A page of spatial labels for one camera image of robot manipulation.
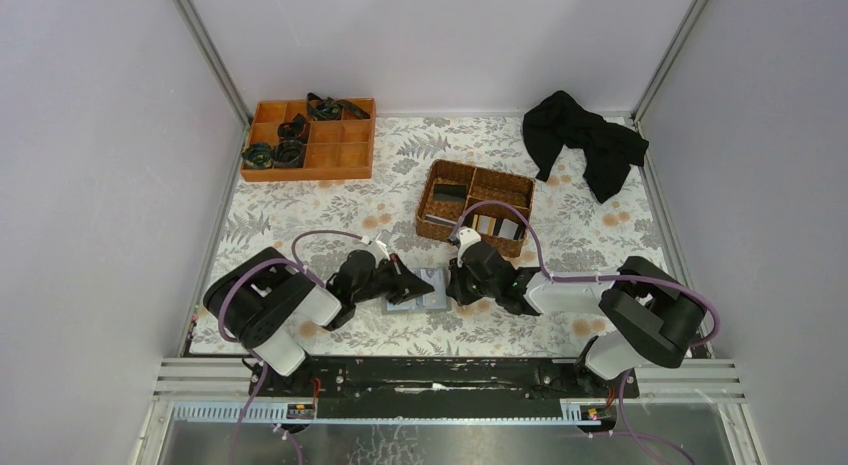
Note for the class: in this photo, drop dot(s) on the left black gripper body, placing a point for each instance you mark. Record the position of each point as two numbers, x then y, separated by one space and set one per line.
390 280

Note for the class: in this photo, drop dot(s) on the cards stack in basket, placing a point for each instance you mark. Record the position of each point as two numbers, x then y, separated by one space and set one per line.
496 227

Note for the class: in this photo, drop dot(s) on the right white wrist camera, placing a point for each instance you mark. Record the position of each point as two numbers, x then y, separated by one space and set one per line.
465 238

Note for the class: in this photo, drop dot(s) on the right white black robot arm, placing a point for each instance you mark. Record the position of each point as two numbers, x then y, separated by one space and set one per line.
655 321

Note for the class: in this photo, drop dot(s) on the floral patterned table mat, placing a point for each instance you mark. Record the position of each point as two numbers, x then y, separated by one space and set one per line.
322 219

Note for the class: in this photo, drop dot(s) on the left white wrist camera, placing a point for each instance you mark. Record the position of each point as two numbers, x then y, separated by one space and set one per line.
379 245

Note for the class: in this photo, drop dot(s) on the white VIP credit card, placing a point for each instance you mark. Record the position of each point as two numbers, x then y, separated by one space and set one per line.
440 220

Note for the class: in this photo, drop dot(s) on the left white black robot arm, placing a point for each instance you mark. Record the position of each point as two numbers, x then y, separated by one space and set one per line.
253 302

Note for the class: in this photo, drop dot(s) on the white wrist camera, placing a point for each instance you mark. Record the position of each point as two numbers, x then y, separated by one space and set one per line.
465 238
379 245

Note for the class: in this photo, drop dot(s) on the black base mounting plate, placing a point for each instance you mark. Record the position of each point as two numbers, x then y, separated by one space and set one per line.
352 387

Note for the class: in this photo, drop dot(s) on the black crumpled cloth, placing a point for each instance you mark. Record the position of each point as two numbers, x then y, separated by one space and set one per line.
610 150

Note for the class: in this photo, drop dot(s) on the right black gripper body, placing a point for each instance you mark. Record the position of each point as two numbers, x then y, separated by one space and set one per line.
473 276

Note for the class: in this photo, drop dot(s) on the aluminium frame rail front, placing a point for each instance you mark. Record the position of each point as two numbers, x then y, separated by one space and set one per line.
218 389

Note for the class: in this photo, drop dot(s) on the brown wicker divided basket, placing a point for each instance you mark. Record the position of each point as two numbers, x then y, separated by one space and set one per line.
490 192

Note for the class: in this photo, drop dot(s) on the orange compartment tray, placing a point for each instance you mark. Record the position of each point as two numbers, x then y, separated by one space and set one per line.
310 140

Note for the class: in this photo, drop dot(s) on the grey leather card holder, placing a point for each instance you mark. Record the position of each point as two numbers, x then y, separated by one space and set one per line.
432 302

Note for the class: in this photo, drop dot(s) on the black credit card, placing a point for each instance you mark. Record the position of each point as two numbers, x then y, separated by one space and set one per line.
450 192

